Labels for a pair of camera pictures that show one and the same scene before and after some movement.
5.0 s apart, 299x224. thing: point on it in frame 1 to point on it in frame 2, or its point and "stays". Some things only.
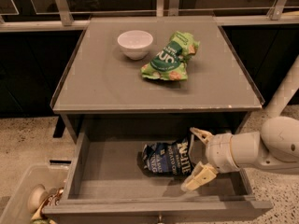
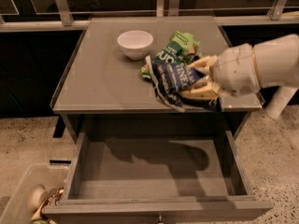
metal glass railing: [22, 6] stays
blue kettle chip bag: [163, 160] to [170, 78]
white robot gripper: [219, 152] to [235, 69]
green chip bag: [169, 62] stays
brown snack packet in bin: [51, 201] stays
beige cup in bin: [36, 196] stays
